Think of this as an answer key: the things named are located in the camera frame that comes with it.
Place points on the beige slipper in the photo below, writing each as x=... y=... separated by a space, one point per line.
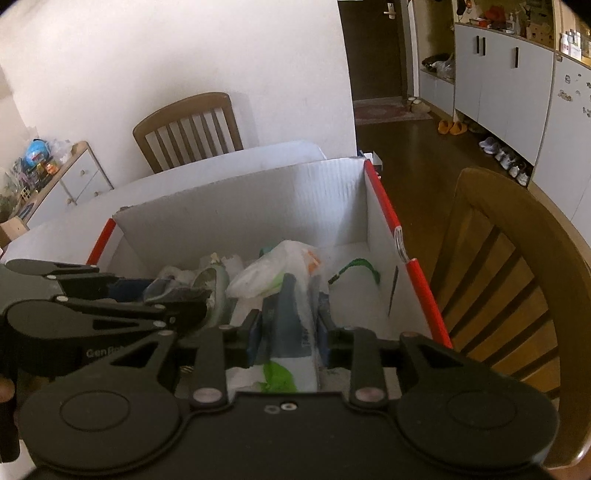
x=412 y=102

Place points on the red cardboard box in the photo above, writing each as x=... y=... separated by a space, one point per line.
x=277 y=203

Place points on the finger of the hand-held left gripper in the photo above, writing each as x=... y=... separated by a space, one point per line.
x=127 y=291
x=184 y=314

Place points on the pale green pouch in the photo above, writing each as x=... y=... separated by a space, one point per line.
x=217 y=290

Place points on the wooden sideboard with white drawers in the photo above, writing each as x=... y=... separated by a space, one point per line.
x=78 y=175

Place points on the orange slipper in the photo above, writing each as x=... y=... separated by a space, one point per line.
x=459 y=128
x=444 y=126

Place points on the clear bag on shoe shelf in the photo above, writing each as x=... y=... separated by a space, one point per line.
x=438 y=64

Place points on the silver snack packet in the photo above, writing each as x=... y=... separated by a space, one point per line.
x=175 y=290

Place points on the patterned door mat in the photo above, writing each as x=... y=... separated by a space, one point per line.
x=388 y=110

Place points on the person's left hand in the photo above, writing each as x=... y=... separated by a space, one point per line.
x=5 y=388

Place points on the dark wooden door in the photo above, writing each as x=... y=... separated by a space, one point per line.
x=374 y=46

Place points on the white stickered cabinet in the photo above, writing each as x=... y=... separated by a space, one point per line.
x=572 y=138

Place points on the green embroidered tassel sachet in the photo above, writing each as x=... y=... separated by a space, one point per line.
x=364 y=266

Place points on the wooden slat-back chair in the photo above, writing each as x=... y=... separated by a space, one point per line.
x=508 y=217
x=184 y=110

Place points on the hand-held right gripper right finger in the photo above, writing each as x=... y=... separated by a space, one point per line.
x=324 y=344

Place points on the white bottle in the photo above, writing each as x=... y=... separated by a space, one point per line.
x=570 y=41

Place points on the white wet wipes packet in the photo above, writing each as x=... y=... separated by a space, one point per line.
x=295 y=341

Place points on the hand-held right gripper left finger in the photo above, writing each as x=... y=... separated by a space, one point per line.
x=254 y=337

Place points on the grey door cabinet unit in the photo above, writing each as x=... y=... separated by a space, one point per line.
x=498 y=69

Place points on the blue round toy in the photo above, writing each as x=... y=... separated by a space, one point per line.
x=37 y=152

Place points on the row of white sneakers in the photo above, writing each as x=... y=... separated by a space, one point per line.
x=505 y=161

